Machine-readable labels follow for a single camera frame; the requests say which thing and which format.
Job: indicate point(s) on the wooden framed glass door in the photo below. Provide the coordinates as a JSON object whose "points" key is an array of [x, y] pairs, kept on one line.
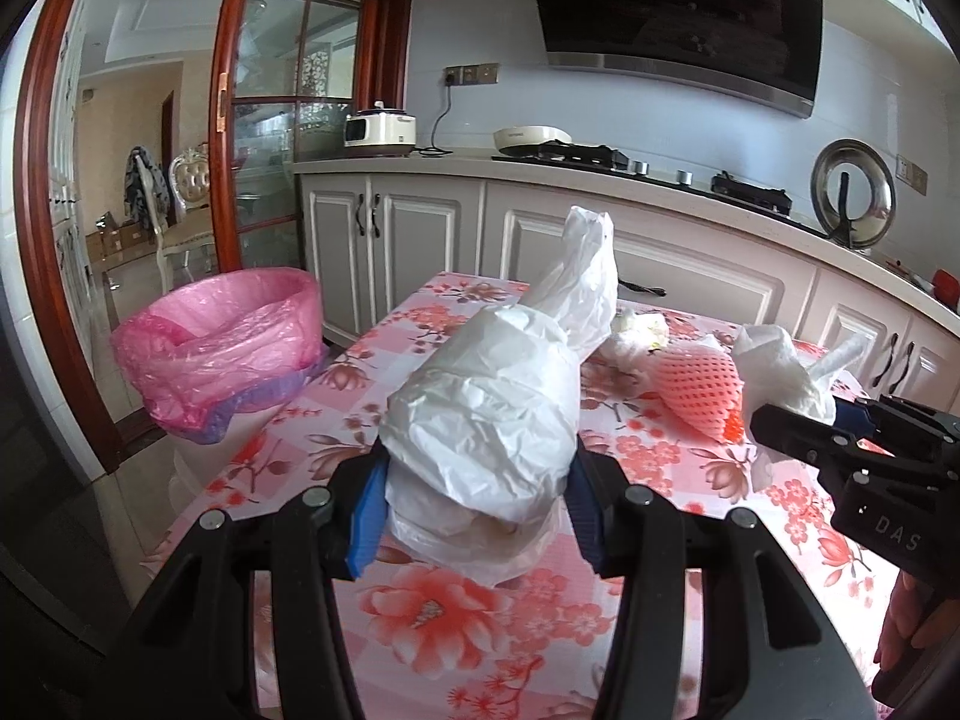
{"points": [[285, 52]]}

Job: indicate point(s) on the white kitchen cabinet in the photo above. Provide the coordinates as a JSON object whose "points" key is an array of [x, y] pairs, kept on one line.
{"points": [[675, 255]]}

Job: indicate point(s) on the white ornate chair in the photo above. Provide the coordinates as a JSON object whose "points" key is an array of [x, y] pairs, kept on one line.
{"points": [[187, 187]]}

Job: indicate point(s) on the small white plastic bag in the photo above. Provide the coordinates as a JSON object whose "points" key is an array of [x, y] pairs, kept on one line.
{"points": [[780, 367]]}

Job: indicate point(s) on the orange foam fruit net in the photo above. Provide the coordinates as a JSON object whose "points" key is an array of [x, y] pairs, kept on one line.
{"points": [[733, 431]]}

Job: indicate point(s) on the steel pot lid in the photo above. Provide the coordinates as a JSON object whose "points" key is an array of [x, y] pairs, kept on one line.
{"points": [[874, 187]]}

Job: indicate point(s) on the small wall socket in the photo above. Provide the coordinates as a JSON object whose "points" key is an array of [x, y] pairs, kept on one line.
{"points": [[911, 172]]}

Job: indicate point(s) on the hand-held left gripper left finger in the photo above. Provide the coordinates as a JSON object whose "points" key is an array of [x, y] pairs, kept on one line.
{"points": [[367, 517]]}

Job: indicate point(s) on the red object on counter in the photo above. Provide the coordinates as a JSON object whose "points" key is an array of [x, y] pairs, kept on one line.
{"points": [[943, 286]]}

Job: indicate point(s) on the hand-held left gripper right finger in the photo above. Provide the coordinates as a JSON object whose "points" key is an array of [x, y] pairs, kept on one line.
{"points": [[589, 517]]}

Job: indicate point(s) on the black range hood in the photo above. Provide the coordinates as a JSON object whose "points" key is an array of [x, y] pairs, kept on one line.
{"points": [[675, 15]]}

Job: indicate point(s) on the person's right hand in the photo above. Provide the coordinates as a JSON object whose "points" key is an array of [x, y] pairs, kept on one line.
{"points": [[898, 630]]}

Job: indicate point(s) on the black gas stove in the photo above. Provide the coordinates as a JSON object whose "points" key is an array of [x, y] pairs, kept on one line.
{"points": [[645, 165]]}

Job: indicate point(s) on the white rice cooker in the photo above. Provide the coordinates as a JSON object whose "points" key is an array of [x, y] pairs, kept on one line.
{"points": [[379, 131]]}

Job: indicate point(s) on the pink floral tablecloth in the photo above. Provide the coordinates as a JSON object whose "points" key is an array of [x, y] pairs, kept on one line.
{"points": [[450, 615]]}

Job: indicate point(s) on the white electric pan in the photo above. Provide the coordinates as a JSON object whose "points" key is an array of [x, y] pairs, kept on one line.
{"points": [[529, 136]]}

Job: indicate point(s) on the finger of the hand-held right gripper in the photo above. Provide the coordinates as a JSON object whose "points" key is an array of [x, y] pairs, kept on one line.
{"points": [[855, 414], [795, 427]]}

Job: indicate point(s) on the bin with pink liner bag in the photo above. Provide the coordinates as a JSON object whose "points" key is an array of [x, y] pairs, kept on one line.
{"points": [[225, 337]]}

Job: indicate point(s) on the clothes on chair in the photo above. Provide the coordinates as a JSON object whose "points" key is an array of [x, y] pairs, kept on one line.
{"points": [[142, 187]]}

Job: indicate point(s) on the small pink foam fruit net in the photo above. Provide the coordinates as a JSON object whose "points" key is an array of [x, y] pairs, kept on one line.
{"points": [[697, 386]]}

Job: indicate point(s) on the crumpled white tissue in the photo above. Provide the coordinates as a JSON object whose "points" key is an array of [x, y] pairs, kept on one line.
{"points": [[637, 330]]}

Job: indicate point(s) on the large white plastic bag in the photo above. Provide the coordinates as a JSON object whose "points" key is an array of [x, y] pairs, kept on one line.
{"points": [[480, 412]]}

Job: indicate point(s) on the metal wall socket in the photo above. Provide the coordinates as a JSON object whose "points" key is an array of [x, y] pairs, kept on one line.
{"points": [[469, 73]]}

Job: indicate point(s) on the cardboard box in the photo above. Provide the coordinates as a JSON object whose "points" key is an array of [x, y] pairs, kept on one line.
{"points": [[112, 236]]}

